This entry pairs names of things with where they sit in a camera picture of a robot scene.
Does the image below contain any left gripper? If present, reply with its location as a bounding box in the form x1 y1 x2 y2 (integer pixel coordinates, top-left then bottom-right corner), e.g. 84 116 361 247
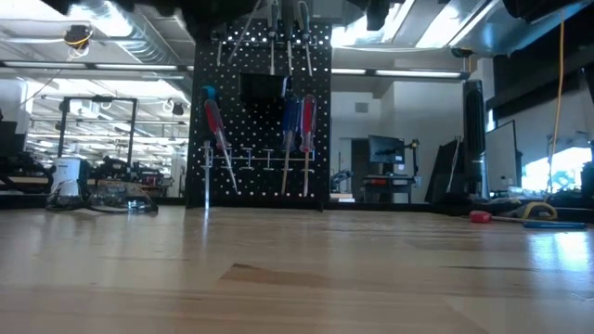
41 0 261 44

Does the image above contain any large grey black screwdriver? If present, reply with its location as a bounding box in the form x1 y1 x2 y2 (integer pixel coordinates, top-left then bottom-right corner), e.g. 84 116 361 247
296 0 315 78

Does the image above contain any teal black-handled screwdriver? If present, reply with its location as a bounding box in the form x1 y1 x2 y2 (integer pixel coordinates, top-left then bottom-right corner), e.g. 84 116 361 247
199 84 219 211

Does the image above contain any red clear-handled screwdriver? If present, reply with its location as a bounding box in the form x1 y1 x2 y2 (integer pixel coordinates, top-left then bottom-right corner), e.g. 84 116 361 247
203 98 240 195
299 95 318 199

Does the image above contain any blue clear-handled screwdriver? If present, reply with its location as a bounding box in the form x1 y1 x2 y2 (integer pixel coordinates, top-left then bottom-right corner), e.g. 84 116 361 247
279 95 302 196

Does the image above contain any clear plastic bag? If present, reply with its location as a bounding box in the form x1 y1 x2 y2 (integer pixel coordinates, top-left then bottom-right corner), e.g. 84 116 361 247
44 178 160 216

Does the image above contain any small red-handled tool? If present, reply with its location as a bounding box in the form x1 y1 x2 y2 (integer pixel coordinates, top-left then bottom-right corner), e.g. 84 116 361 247
468 210 525 225

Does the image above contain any small blue screwdriver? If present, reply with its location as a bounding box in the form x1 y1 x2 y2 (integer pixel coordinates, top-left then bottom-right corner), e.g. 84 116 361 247
523 221 588 230

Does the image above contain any black metal peg board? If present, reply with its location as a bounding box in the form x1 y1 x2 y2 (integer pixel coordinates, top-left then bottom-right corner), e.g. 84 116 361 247
185 18 333 211

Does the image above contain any ceiling light strip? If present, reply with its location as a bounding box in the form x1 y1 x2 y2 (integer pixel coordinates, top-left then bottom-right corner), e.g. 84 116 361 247
331 68 463 80
0 59 194 71

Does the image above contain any black plastic bin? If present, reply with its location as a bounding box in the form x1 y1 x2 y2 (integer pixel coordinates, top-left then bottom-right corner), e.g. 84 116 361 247
239 71 292 106

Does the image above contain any black computer monitor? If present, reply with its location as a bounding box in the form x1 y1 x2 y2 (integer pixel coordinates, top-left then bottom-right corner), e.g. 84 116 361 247
368 135 407 166

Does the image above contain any tall black pillar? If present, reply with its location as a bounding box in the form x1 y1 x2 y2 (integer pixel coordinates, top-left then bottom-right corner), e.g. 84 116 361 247
462 80 486 201

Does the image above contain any black equipment desk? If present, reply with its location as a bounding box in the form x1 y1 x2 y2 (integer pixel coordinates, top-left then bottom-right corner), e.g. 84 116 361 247
341 169 421 205

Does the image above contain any large grey display panel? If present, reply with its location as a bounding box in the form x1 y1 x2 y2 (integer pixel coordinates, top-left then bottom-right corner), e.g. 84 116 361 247
484 120 522 199

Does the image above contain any silver ceiling air duct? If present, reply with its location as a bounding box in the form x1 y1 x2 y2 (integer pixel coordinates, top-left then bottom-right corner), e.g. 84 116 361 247
69 0 199 66

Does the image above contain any black metal frame stand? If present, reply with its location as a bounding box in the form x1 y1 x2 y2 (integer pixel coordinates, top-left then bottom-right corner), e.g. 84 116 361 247
57 96 139 192

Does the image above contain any silver wire ring rack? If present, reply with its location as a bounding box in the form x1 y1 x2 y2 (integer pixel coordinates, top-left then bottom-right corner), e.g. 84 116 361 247
200 142 316 173

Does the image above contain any yellow hanging cable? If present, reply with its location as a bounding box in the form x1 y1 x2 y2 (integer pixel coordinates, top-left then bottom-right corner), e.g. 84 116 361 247
547 8 567 196

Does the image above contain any black aluminium table frame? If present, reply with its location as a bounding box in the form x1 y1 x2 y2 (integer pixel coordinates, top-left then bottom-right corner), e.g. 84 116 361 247
0 191 594 223

